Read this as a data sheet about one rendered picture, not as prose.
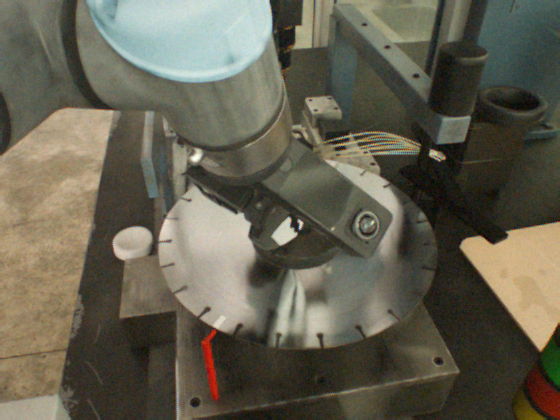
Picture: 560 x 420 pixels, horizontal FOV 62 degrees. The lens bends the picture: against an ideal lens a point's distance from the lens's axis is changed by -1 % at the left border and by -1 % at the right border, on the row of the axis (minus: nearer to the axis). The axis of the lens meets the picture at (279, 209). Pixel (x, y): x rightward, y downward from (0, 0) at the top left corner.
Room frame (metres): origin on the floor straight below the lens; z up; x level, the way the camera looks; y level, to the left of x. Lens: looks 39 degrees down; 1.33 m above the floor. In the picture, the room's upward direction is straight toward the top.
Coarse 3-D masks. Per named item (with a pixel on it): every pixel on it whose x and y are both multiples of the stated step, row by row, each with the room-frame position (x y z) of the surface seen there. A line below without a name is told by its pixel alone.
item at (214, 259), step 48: (192, 192) 0.50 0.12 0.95; (384, 192) 0.50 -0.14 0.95; (192, 240) 0.41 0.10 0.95; (240, 240) 0.41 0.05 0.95; (384, 240) 0.41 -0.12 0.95; (432, 240) 0.41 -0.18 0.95; (192, 288) 0.33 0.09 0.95; (240, 288) 0.33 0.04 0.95; (288, 288) 0.33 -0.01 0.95; (336, 288) 0.33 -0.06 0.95; (384, 288) 0.33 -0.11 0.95; (240, 336) 0.27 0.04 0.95; (288, 336) 0.27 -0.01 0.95; (336, 336) 0.27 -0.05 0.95
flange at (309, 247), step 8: (304, 224) 0.41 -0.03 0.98; (304, 232) 0.40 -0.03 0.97; (312, 232) 0.41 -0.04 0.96; (296, 240) 0.39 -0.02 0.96; (304, 240) 0.39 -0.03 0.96; (312, 240) 0.39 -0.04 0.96; (320, 240) 0.40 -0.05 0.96; (280, 248) 0.38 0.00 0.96; (288, 248) 0.38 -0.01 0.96; (296, 248) 0.38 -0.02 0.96; (304, 248) 0.38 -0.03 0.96; (312, 248) 0.38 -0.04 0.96; (320, 248) 0.38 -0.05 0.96; (328, 248) 0.38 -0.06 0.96; (336, 248) 0.39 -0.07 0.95; (272, 256) 0.38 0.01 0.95; (280, 256) 0.37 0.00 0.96; (288, 256) 0.37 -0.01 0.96; (296, 256) 0.37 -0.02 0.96; (304, 256) 0.37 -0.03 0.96; (312, 256) 0.37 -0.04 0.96; (320, 256) 0.37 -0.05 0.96
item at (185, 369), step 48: (288, 0) 0.56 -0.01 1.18; (288, 48) 0.56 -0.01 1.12; (144, 144) 0.55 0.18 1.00; (144, 288) 0.45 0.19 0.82; (144, 336) 0.40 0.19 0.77; (192, 336) 0.34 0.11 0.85; (384, 336) 0.34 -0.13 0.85; (432, 336) 0.34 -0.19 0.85; (192, 384) 0.28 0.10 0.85; (240, 384) 0.28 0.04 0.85; (288, 384) 0.28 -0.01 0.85; (336, 384) 0.28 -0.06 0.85; (384, 384) 0.28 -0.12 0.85; (432, 384) 0.29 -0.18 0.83
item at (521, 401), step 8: (520, 392) 0.19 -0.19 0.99; (512, 400) 0.19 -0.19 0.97; (520, 400) 0.19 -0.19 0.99; (528, 400) 0.18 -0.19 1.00; (512, 408) 0.19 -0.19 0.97; (520, 408) 0.18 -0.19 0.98; (528, 408) 0.18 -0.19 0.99; (536, 408) 0.17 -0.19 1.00; (520, 416) 0.18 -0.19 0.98; (528, 416) 0.17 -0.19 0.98; (536, 416) 0.17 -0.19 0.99; (544, 416) 0.17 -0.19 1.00
